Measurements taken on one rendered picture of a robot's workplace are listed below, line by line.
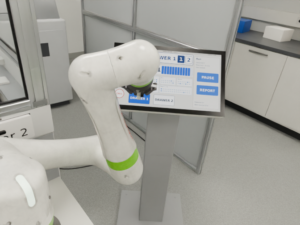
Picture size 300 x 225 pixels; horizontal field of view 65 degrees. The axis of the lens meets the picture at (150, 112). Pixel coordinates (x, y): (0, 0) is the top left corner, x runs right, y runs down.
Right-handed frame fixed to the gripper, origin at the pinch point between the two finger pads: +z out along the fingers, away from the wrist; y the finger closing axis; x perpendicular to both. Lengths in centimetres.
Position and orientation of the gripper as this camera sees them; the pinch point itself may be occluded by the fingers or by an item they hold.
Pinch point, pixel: (139, 94)
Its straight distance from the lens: 96.6
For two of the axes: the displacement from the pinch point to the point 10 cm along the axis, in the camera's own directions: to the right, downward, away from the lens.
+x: -0.8, 9.8, -1.8
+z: -0.5, 1.7, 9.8
